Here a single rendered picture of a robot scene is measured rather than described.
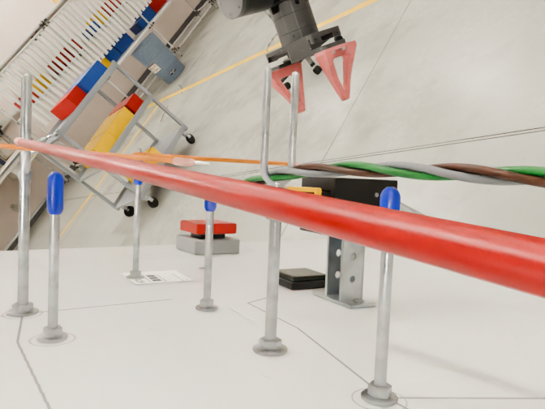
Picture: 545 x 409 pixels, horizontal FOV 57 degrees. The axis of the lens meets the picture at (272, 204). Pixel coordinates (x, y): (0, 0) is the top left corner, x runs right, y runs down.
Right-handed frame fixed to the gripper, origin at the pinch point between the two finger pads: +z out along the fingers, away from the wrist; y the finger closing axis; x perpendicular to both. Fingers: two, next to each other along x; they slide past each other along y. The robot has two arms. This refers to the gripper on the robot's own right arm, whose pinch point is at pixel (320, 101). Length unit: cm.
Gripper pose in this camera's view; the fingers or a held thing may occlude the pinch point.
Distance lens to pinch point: 76.9
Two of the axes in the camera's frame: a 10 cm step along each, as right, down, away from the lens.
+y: 6.0, -0.3, -8.0
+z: 3.4, 9.1, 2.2
